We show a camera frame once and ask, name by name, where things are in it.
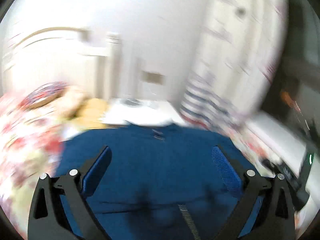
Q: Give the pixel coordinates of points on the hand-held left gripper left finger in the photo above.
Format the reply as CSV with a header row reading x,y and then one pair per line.
x,y
100,165

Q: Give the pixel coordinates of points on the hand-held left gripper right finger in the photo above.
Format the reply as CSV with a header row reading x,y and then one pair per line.
x,y
223,170

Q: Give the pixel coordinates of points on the blue quilted jacket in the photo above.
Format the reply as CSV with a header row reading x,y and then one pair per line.
x,y
155,170

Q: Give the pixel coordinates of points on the yellow plush toy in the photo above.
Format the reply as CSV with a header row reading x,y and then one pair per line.
x,y
92,112

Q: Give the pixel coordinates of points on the white nightstand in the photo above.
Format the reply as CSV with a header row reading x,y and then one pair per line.
x,y
145,112

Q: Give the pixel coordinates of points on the floral bed sheet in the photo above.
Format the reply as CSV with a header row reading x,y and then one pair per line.
x,y
22,150

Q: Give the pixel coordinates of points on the patterned pillow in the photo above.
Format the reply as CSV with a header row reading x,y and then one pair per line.
x,y
47,93

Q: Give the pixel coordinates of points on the white printed curtain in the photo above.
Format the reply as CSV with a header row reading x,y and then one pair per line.
x,y
232,55

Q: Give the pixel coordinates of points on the white wooden headboard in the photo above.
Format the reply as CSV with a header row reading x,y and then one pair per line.
x,y
57,57

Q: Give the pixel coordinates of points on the beige wall switch plate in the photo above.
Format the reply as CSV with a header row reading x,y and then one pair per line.
x,y
153,78

